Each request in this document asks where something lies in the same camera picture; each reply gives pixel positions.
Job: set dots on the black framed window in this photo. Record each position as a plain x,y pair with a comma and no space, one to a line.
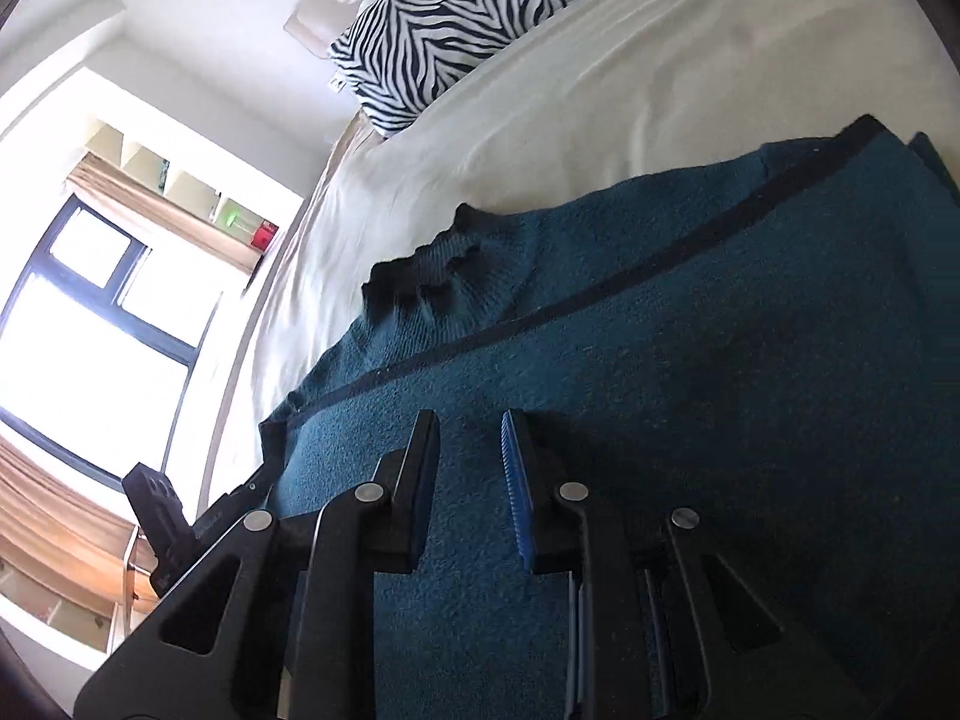
97,330

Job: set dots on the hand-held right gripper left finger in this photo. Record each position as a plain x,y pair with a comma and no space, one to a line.
420,480

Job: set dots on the bed with cream sheet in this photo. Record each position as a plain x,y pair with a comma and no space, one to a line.
637,90

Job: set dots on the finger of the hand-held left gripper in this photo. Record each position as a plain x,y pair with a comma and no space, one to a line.
232,502
161,517

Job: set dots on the cream upholstered headboard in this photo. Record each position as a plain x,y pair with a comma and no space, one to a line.
315,22

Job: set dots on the beige curtain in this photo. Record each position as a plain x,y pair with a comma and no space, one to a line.
60,517
165,210

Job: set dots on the white open shelf unit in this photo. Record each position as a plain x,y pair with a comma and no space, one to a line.
172,172

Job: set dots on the teal knit sweater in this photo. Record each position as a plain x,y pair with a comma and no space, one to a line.
712,330

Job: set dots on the light wooden cabinet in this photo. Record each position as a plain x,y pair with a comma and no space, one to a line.
82,615

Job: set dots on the zebra print pillow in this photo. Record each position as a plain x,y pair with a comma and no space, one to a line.
465,22

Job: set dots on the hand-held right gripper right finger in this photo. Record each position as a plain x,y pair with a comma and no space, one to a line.
517,487

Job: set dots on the green stool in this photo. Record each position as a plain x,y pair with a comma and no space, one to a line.
236,216

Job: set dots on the white wall socket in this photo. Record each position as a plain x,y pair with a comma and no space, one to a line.
339,81

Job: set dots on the red box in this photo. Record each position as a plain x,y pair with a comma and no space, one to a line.
264,236

